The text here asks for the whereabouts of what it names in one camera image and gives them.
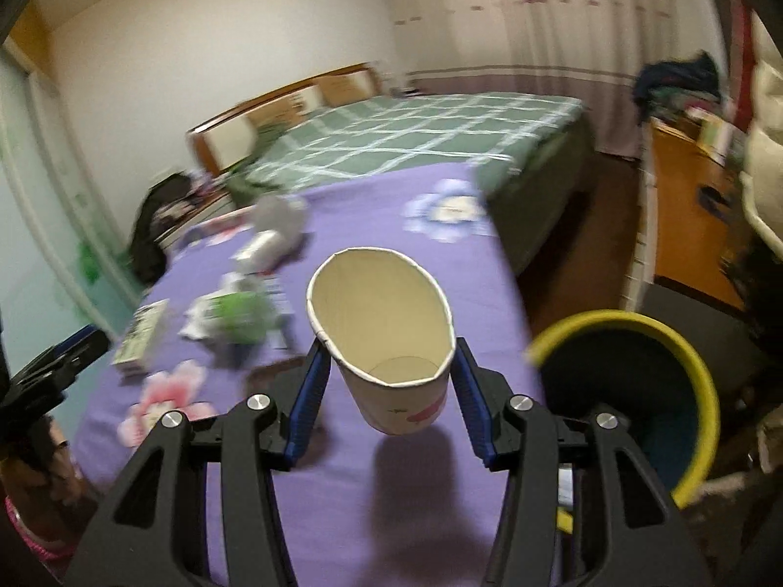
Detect white paper cup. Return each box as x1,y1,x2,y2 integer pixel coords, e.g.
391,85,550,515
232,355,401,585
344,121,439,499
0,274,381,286
305,247,457,436

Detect yellow rimmed trash bin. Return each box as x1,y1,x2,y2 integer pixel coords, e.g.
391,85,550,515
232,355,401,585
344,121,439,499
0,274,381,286
526,309,721,509

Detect green label plastic cup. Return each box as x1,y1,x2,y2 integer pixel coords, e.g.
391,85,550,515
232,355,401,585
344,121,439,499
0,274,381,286
179,290,291,344

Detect purple floral tablecloth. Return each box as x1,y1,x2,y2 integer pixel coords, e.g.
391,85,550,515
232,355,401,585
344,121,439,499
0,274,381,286
73,160,553,587

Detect white floral tea box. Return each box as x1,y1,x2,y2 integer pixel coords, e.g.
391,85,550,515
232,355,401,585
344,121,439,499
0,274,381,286
112,299,168,376

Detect white bottle with round base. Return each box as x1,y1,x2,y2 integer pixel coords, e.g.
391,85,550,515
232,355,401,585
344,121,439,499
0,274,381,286
233,194,309,274

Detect black clothes on nightstand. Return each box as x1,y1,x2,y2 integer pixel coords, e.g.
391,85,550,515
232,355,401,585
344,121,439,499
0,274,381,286
127,172,192,288

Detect white nightstand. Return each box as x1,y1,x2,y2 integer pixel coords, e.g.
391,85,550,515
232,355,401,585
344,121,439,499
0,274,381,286
155,192,236,253

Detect wooden headboard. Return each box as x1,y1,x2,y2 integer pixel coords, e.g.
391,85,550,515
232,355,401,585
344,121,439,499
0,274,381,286
187,64,384,176

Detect bed with green plaid quilt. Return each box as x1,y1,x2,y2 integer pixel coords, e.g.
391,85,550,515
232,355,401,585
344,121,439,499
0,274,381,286
228,91,595,273

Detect wooden desk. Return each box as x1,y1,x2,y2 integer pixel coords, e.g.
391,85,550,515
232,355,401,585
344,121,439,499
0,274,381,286
621,123,743,316

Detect cream puffer jacket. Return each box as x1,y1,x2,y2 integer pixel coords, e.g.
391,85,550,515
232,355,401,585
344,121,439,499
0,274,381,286
740,13,783,257

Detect dark clothes pile on desk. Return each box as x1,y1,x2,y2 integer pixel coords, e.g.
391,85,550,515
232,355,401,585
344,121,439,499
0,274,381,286
632,50,722,123

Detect pink striped curtain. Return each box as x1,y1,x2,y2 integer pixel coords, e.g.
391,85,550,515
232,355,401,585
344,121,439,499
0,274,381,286
390,0,727,157

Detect red quilted garment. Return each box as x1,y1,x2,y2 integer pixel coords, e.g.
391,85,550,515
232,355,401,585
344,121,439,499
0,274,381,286
714,0,757,133

